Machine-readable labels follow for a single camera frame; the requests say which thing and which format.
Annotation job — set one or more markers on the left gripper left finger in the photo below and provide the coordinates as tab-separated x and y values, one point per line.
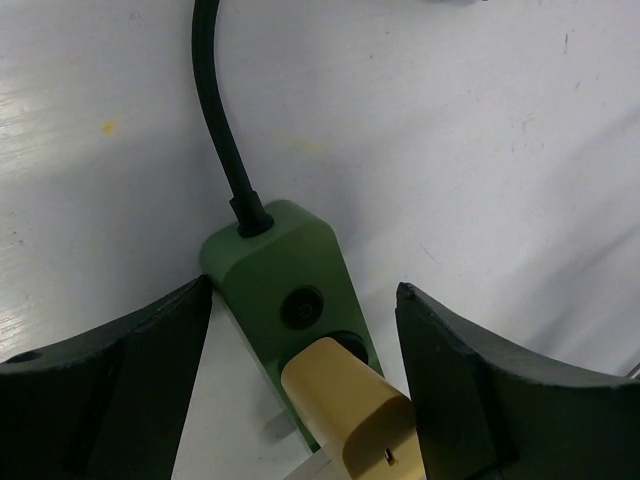
110	403

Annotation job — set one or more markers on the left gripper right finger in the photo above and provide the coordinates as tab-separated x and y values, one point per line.
487	408

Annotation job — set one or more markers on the small orange plug adapter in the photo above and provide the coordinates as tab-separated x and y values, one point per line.
365	425

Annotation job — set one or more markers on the green power strip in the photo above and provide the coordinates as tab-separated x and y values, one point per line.
286	288

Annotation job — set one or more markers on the white charger plug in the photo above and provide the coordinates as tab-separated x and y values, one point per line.
317	467

